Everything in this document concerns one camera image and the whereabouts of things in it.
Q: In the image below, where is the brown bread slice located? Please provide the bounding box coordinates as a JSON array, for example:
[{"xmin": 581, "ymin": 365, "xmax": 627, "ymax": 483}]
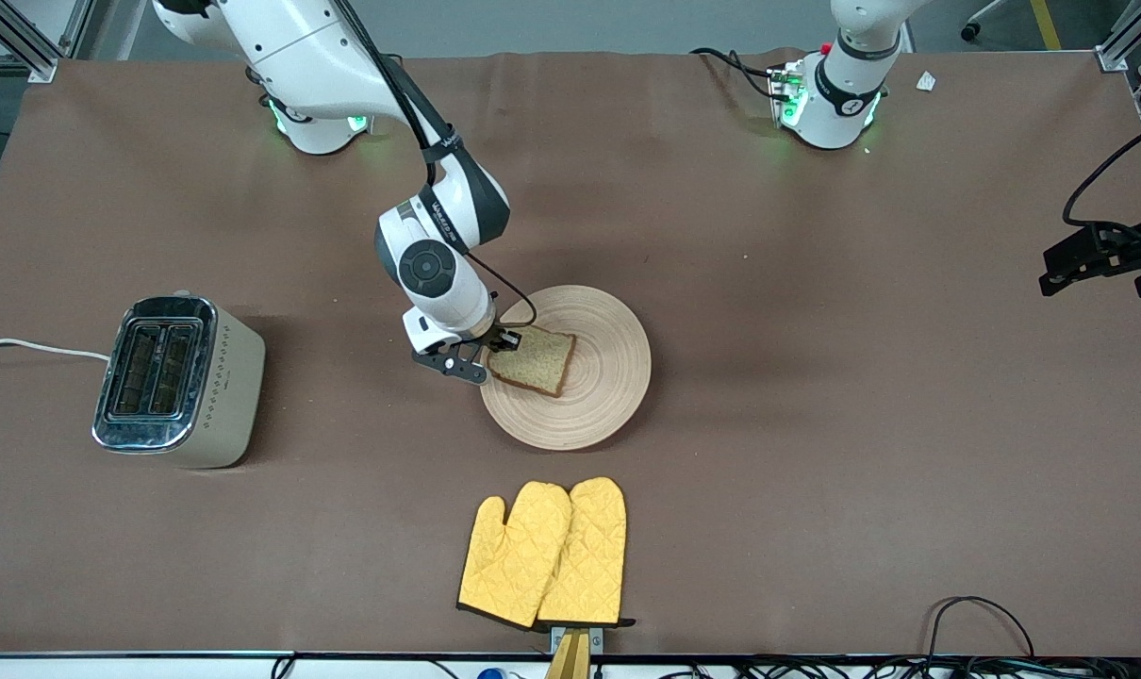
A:
[{"xmin": 486, "ymin": 327, "xmax": 577, "ymax": 398}]

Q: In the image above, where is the round wooden plate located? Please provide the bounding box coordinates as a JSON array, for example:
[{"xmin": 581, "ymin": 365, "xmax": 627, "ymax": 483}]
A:
[{"xmin": 479, "ymin": 285, "xmax": 653, "ymax": 452}]

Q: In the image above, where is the cream chrome two-slot toaster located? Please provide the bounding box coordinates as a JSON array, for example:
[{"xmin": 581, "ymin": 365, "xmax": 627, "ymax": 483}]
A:
[{"xmin": 91, "ymin": 290, "xmax": 267, "ymax": 470}]

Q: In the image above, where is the brown table cover sheet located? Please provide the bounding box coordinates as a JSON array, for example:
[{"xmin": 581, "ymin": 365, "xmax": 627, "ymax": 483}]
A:
[{"xmin": 0, "ymin": 49, "xmax": 1141, "ymax": 657}]

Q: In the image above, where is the yellow quilted oven mitt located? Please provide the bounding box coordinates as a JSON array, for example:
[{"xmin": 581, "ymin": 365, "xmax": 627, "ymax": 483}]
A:
[
  {"xmin": 536, "ymin": 476, "xmax": 637, "ymax": 630},
  {"xmin": 456, "ymin": 481, "xmax": 573, "ymax": 630}
]

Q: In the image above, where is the black office chair wheel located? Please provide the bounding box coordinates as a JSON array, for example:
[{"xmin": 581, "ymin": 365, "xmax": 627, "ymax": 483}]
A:
[{"xmin": 960, "ymin": 0, "xmax": 1005, "ymax": 43}]

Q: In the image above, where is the aluminium frame profile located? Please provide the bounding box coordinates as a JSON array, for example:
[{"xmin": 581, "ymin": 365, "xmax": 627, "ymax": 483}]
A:
[
  {"xmin": 0, "ymin": 0, "xmax": 96, "ymax": 86},
  {"xmin": 1096, "ymin": 0, "xmax": 1141, "ymax": 74}
]

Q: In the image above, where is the small grey metal bracket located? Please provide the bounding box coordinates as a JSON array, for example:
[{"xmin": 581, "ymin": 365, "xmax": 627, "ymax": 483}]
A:
[{"xmin": 550, "ymin": 625, "xmax": 604, "ymax": 656}]

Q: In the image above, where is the black looped cable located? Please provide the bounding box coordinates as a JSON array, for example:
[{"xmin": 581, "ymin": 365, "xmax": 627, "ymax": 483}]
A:
[{"xmin": 927, "ymin": 595, "xmax": 1036, "ymax": 661}]

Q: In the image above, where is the black left arm base cable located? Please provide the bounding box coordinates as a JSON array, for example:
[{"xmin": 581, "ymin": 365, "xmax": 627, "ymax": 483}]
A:
[{"xmin": 690, "ymin": 46, "xmax": 790, "ymax": 101}]

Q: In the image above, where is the black floor cable tangle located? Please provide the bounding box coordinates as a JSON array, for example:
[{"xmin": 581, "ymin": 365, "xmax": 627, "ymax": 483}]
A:
[{"xmin": 660, "ymin": 657, "xmax": 1141, "ymax": 679}]

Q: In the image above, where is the white toaster power cord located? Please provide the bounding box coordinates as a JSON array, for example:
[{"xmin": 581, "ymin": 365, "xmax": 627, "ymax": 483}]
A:
[{"xmin": 0, "ymin": 337, "xmax": 110, "ymax": 363}]

